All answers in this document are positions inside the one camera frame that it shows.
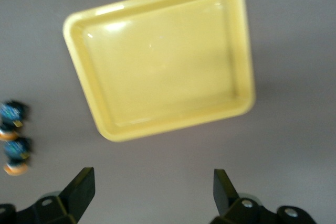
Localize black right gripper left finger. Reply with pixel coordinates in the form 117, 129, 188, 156
0, 167, 96, 224

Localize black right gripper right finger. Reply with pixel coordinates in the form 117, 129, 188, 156
209, 168, 316, 224

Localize yellow cap push button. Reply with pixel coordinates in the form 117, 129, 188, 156
2, 137, 34, 176
0, 100, 30, 141

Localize table cover sheet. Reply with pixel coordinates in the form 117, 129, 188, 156
0, 0, 336, 224

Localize yellow plastic tray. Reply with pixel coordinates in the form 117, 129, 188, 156
62, 0, 257, 144

